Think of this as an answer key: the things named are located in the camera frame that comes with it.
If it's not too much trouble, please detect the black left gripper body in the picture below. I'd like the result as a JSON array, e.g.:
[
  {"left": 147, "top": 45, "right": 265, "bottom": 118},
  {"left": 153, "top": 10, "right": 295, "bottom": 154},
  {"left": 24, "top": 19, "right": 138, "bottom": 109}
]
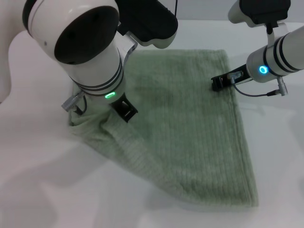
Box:
[{"left": 109, "top": 92, "right": 135, "bottom": 117}]

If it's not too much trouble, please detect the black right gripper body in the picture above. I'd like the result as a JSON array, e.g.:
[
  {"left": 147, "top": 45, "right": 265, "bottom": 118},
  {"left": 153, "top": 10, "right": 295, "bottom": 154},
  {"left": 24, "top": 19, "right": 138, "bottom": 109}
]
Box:
[{"left": 222, "top": 63, "right": 252, "bottom": 85}]

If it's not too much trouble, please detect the green ribbed towel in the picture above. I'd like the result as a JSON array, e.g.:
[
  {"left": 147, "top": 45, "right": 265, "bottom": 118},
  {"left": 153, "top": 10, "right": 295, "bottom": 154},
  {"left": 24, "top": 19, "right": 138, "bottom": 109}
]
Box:
[{"left": 68, "top": 48, "right": 259, "bottom": 208}]

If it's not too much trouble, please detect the grey right wrist cable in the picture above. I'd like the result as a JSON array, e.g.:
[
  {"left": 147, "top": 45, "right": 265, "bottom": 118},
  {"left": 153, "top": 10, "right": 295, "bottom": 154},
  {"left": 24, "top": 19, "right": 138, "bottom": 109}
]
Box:
[{"left": 227, "top": 72, "right": 290, "bottom": 97}]

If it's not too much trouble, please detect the left wrist cable with plug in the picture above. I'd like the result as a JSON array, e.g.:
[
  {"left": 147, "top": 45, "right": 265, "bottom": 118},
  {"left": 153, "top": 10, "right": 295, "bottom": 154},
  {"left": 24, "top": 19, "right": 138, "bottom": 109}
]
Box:
[{"left": 61, "top": 92, "right": 88, "bottom": 115}]

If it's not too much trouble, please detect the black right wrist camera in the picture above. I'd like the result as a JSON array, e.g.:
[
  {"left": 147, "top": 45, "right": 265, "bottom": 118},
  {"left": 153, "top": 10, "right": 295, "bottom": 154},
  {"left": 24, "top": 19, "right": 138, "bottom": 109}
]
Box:
[{"left": 227, "top": 0, "right": 292, "bottom": 46}]

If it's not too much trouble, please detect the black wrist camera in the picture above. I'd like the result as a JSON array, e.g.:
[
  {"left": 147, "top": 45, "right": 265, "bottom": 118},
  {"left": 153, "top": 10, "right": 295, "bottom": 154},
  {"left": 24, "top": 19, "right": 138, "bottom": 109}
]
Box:
[
  {"left": 227, "top": 0, "right": 292, "bottom": 46},
  {"left": 117, "top": 0, "right": 179, "bottom": 50}
]

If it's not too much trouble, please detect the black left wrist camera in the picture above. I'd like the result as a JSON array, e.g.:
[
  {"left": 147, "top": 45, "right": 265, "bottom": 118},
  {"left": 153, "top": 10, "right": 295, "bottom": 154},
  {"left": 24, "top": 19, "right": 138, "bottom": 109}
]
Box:
[{"left": 117, "top": 0, "right": 179, "bottom": 50}]

